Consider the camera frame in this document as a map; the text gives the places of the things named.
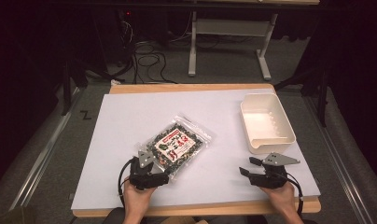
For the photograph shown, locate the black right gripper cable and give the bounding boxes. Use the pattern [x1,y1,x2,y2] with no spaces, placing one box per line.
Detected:
[285,172,304,218]

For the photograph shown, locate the black floor cables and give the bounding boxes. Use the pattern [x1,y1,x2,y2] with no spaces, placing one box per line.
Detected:
[115,39,179,86]

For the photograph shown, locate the person's dark clothing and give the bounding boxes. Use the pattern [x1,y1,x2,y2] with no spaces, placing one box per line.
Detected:
[102,206,269,224]

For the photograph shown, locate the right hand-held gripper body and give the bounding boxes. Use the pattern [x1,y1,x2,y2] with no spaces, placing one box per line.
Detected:
[248,152,301,190]

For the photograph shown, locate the person's left hand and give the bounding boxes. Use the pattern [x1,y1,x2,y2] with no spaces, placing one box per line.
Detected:
[122,177,157,216]

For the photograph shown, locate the person's right hand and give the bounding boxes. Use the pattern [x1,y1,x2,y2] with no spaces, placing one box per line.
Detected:
[259,181,299,213]

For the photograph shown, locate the clear packet of dark snacks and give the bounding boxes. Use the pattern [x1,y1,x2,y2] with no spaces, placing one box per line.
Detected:
[133,114,215,182]

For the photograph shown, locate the white table sheet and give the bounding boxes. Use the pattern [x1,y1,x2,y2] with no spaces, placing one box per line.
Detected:
[70,88,322,211]

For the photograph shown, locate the white plastic bin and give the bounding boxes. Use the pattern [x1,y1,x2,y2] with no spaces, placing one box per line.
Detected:
[239,92,298,155]

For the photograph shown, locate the white desk frame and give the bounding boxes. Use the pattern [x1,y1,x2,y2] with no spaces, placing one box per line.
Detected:
[188,10,280,81]

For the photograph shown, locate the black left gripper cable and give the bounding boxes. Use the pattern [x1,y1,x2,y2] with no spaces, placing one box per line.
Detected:
[117,158,135,207]

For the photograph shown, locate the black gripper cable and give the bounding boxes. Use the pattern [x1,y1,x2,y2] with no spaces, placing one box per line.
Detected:
[117,158,135,207]
[285,172,304,218]

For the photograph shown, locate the black stand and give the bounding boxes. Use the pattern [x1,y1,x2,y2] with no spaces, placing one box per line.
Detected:
[60,58,89,117]
[272,67,331,129]

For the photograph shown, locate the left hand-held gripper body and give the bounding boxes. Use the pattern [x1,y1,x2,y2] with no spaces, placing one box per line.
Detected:
[128,150,171,191]

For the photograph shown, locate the metal floor rail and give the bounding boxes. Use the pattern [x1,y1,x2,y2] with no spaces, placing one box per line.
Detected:
[8,87,86,213]
[303,95,375,224]

